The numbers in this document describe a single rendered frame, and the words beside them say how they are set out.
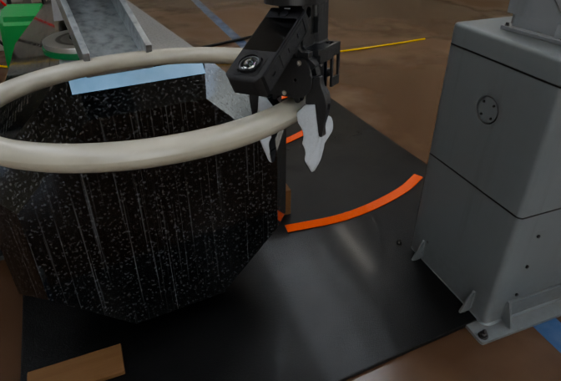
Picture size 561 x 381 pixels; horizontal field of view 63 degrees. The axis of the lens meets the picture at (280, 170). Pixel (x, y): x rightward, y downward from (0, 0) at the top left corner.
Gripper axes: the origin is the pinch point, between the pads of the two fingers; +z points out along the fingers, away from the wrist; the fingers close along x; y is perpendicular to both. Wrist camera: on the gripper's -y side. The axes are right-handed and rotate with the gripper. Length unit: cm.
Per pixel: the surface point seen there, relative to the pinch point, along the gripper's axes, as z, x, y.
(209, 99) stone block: 10, 44, 39
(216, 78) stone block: 6, 46, 45
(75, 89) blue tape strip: 4, 64, 17
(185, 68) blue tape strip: 3, 50, 39
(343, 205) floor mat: 78, 37, 114
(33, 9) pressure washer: 9, 246, 131
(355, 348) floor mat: 83, 6, 48
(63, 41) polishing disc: -3, 80, 29
